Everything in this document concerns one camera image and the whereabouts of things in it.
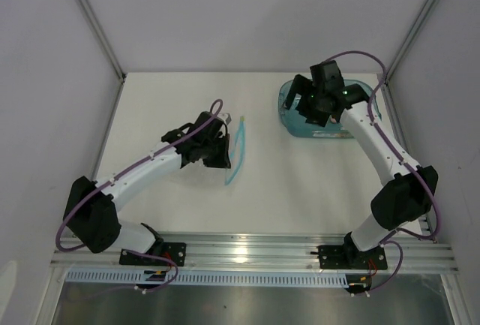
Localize clear zip top bag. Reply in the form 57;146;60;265
179;116;248;186

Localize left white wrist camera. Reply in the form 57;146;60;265
218;113;232;125

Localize aluminium corner post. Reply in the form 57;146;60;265
384;0;440;83
75;0;126;83

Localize purple cable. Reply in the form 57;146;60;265
55;98;224;299
325;50;442;296

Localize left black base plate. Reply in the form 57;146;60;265
119;242;187;267

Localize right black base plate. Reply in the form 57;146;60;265
311;245;388;270

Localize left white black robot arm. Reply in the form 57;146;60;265
61;111;231;265

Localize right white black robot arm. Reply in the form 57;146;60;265
277;75;438;269

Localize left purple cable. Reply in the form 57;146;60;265
55;98;224;299

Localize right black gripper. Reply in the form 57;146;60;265
279;75;329;128

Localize aluminium front rail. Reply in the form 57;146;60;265
50;231;459;275

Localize white slotted cable duct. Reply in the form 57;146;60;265
65;268;348;288

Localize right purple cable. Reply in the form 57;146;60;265
325;50;442;296

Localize blue plastic tub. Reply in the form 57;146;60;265
276;79;383;140

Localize right aluminium side rail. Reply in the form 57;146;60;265
381;78;441;242

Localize left aluminium corner post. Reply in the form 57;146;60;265
75;0;126;83

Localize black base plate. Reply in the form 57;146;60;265
311;245;388;270
119;242;187;267

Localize right aluminium corner post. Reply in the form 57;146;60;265
384;0;440;83

